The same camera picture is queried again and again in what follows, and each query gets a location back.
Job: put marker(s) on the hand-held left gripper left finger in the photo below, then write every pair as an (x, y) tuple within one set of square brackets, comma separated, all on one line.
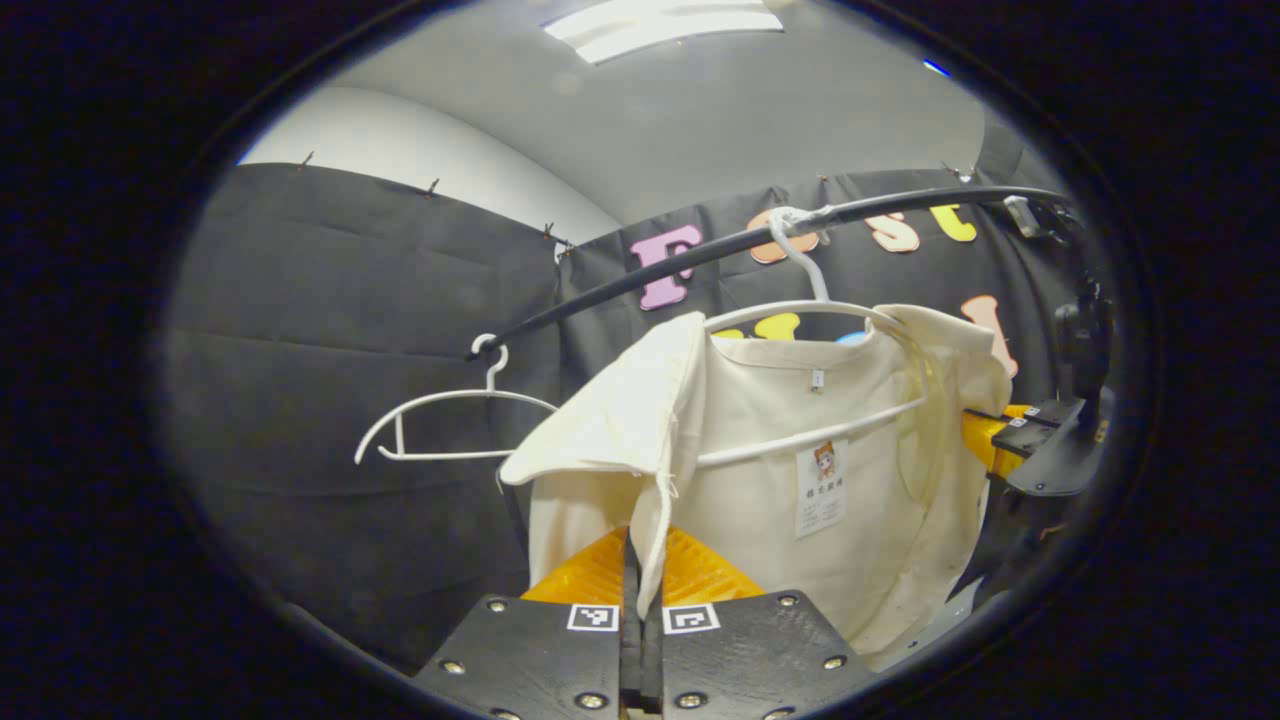
[(540, 660)]

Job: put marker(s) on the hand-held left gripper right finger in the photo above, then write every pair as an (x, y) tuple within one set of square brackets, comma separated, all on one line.
[(750, 650)]

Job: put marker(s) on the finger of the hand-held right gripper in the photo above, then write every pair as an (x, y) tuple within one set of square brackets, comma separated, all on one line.
[(1052, 410), (1020, 440)]

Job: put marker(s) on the cream collared shirt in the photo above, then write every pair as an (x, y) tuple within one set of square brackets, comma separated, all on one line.
[(740, 520)]

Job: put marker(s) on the white plastic hanger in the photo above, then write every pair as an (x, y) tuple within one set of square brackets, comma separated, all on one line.
[(808, 268), (450, 457)]

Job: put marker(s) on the black clothes rack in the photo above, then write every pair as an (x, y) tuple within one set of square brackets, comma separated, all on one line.
[(560, 316)]

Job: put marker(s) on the black backdrop cloth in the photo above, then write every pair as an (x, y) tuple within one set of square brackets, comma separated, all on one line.
[(300, 300)]

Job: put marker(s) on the ceiling light panel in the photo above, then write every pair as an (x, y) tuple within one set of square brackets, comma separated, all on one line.
[(660, 25)]

